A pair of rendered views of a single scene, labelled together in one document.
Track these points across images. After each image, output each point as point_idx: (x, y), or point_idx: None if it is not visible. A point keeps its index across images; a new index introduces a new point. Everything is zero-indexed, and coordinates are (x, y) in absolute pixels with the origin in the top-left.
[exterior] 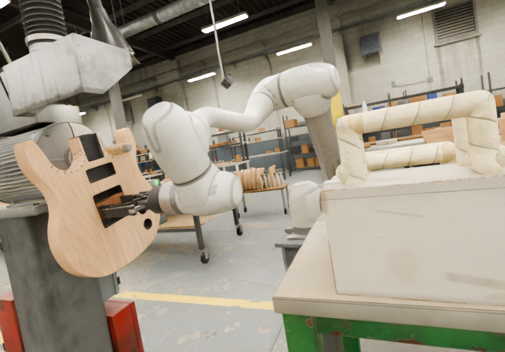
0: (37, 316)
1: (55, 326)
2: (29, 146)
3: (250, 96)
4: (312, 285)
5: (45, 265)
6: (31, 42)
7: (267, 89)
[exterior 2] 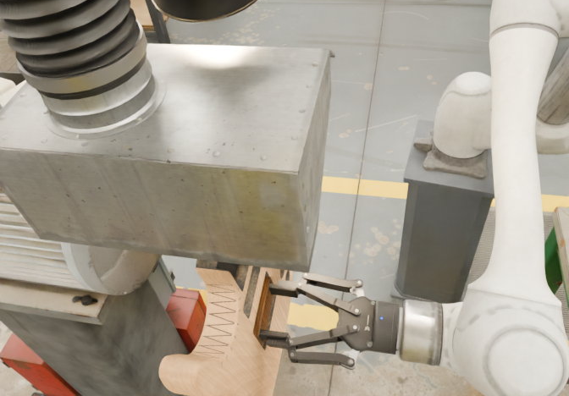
0: (107, 382)
1: (140, 388)
2: (201, 376)
3: (513, 29)
4: None
5: (108, 343)
6: (64, 96)
7: (556, 13)
